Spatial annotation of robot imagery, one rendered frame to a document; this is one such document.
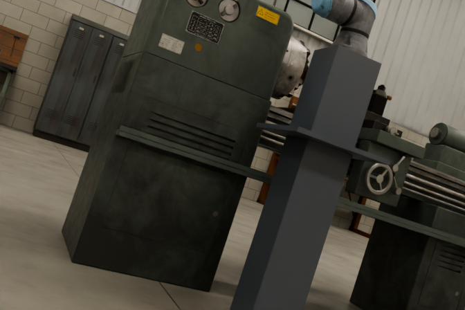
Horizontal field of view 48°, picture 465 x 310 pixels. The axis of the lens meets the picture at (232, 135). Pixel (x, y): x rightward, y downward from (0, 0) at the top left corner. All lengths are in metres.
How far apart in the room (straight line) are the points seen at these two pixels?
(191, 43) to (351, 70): 0.65
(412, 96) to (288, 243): 10.01
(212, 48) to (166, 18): 0.22
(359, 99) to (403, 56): 9.68
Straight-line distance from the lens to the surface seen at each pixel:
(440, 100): 12.38
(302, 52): 2.52
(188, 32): 2.17
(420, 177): 2.99
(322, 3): 2.08
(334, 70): 2.02
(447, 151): 3.18
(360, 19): 2.15
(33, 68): 8.89
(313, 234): 2.04
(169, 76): 2.14
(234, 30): 2.25
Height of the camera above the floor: 0.56
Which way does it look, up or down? 3 degrees up
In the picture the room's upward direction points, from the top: 18 degrees clockwise
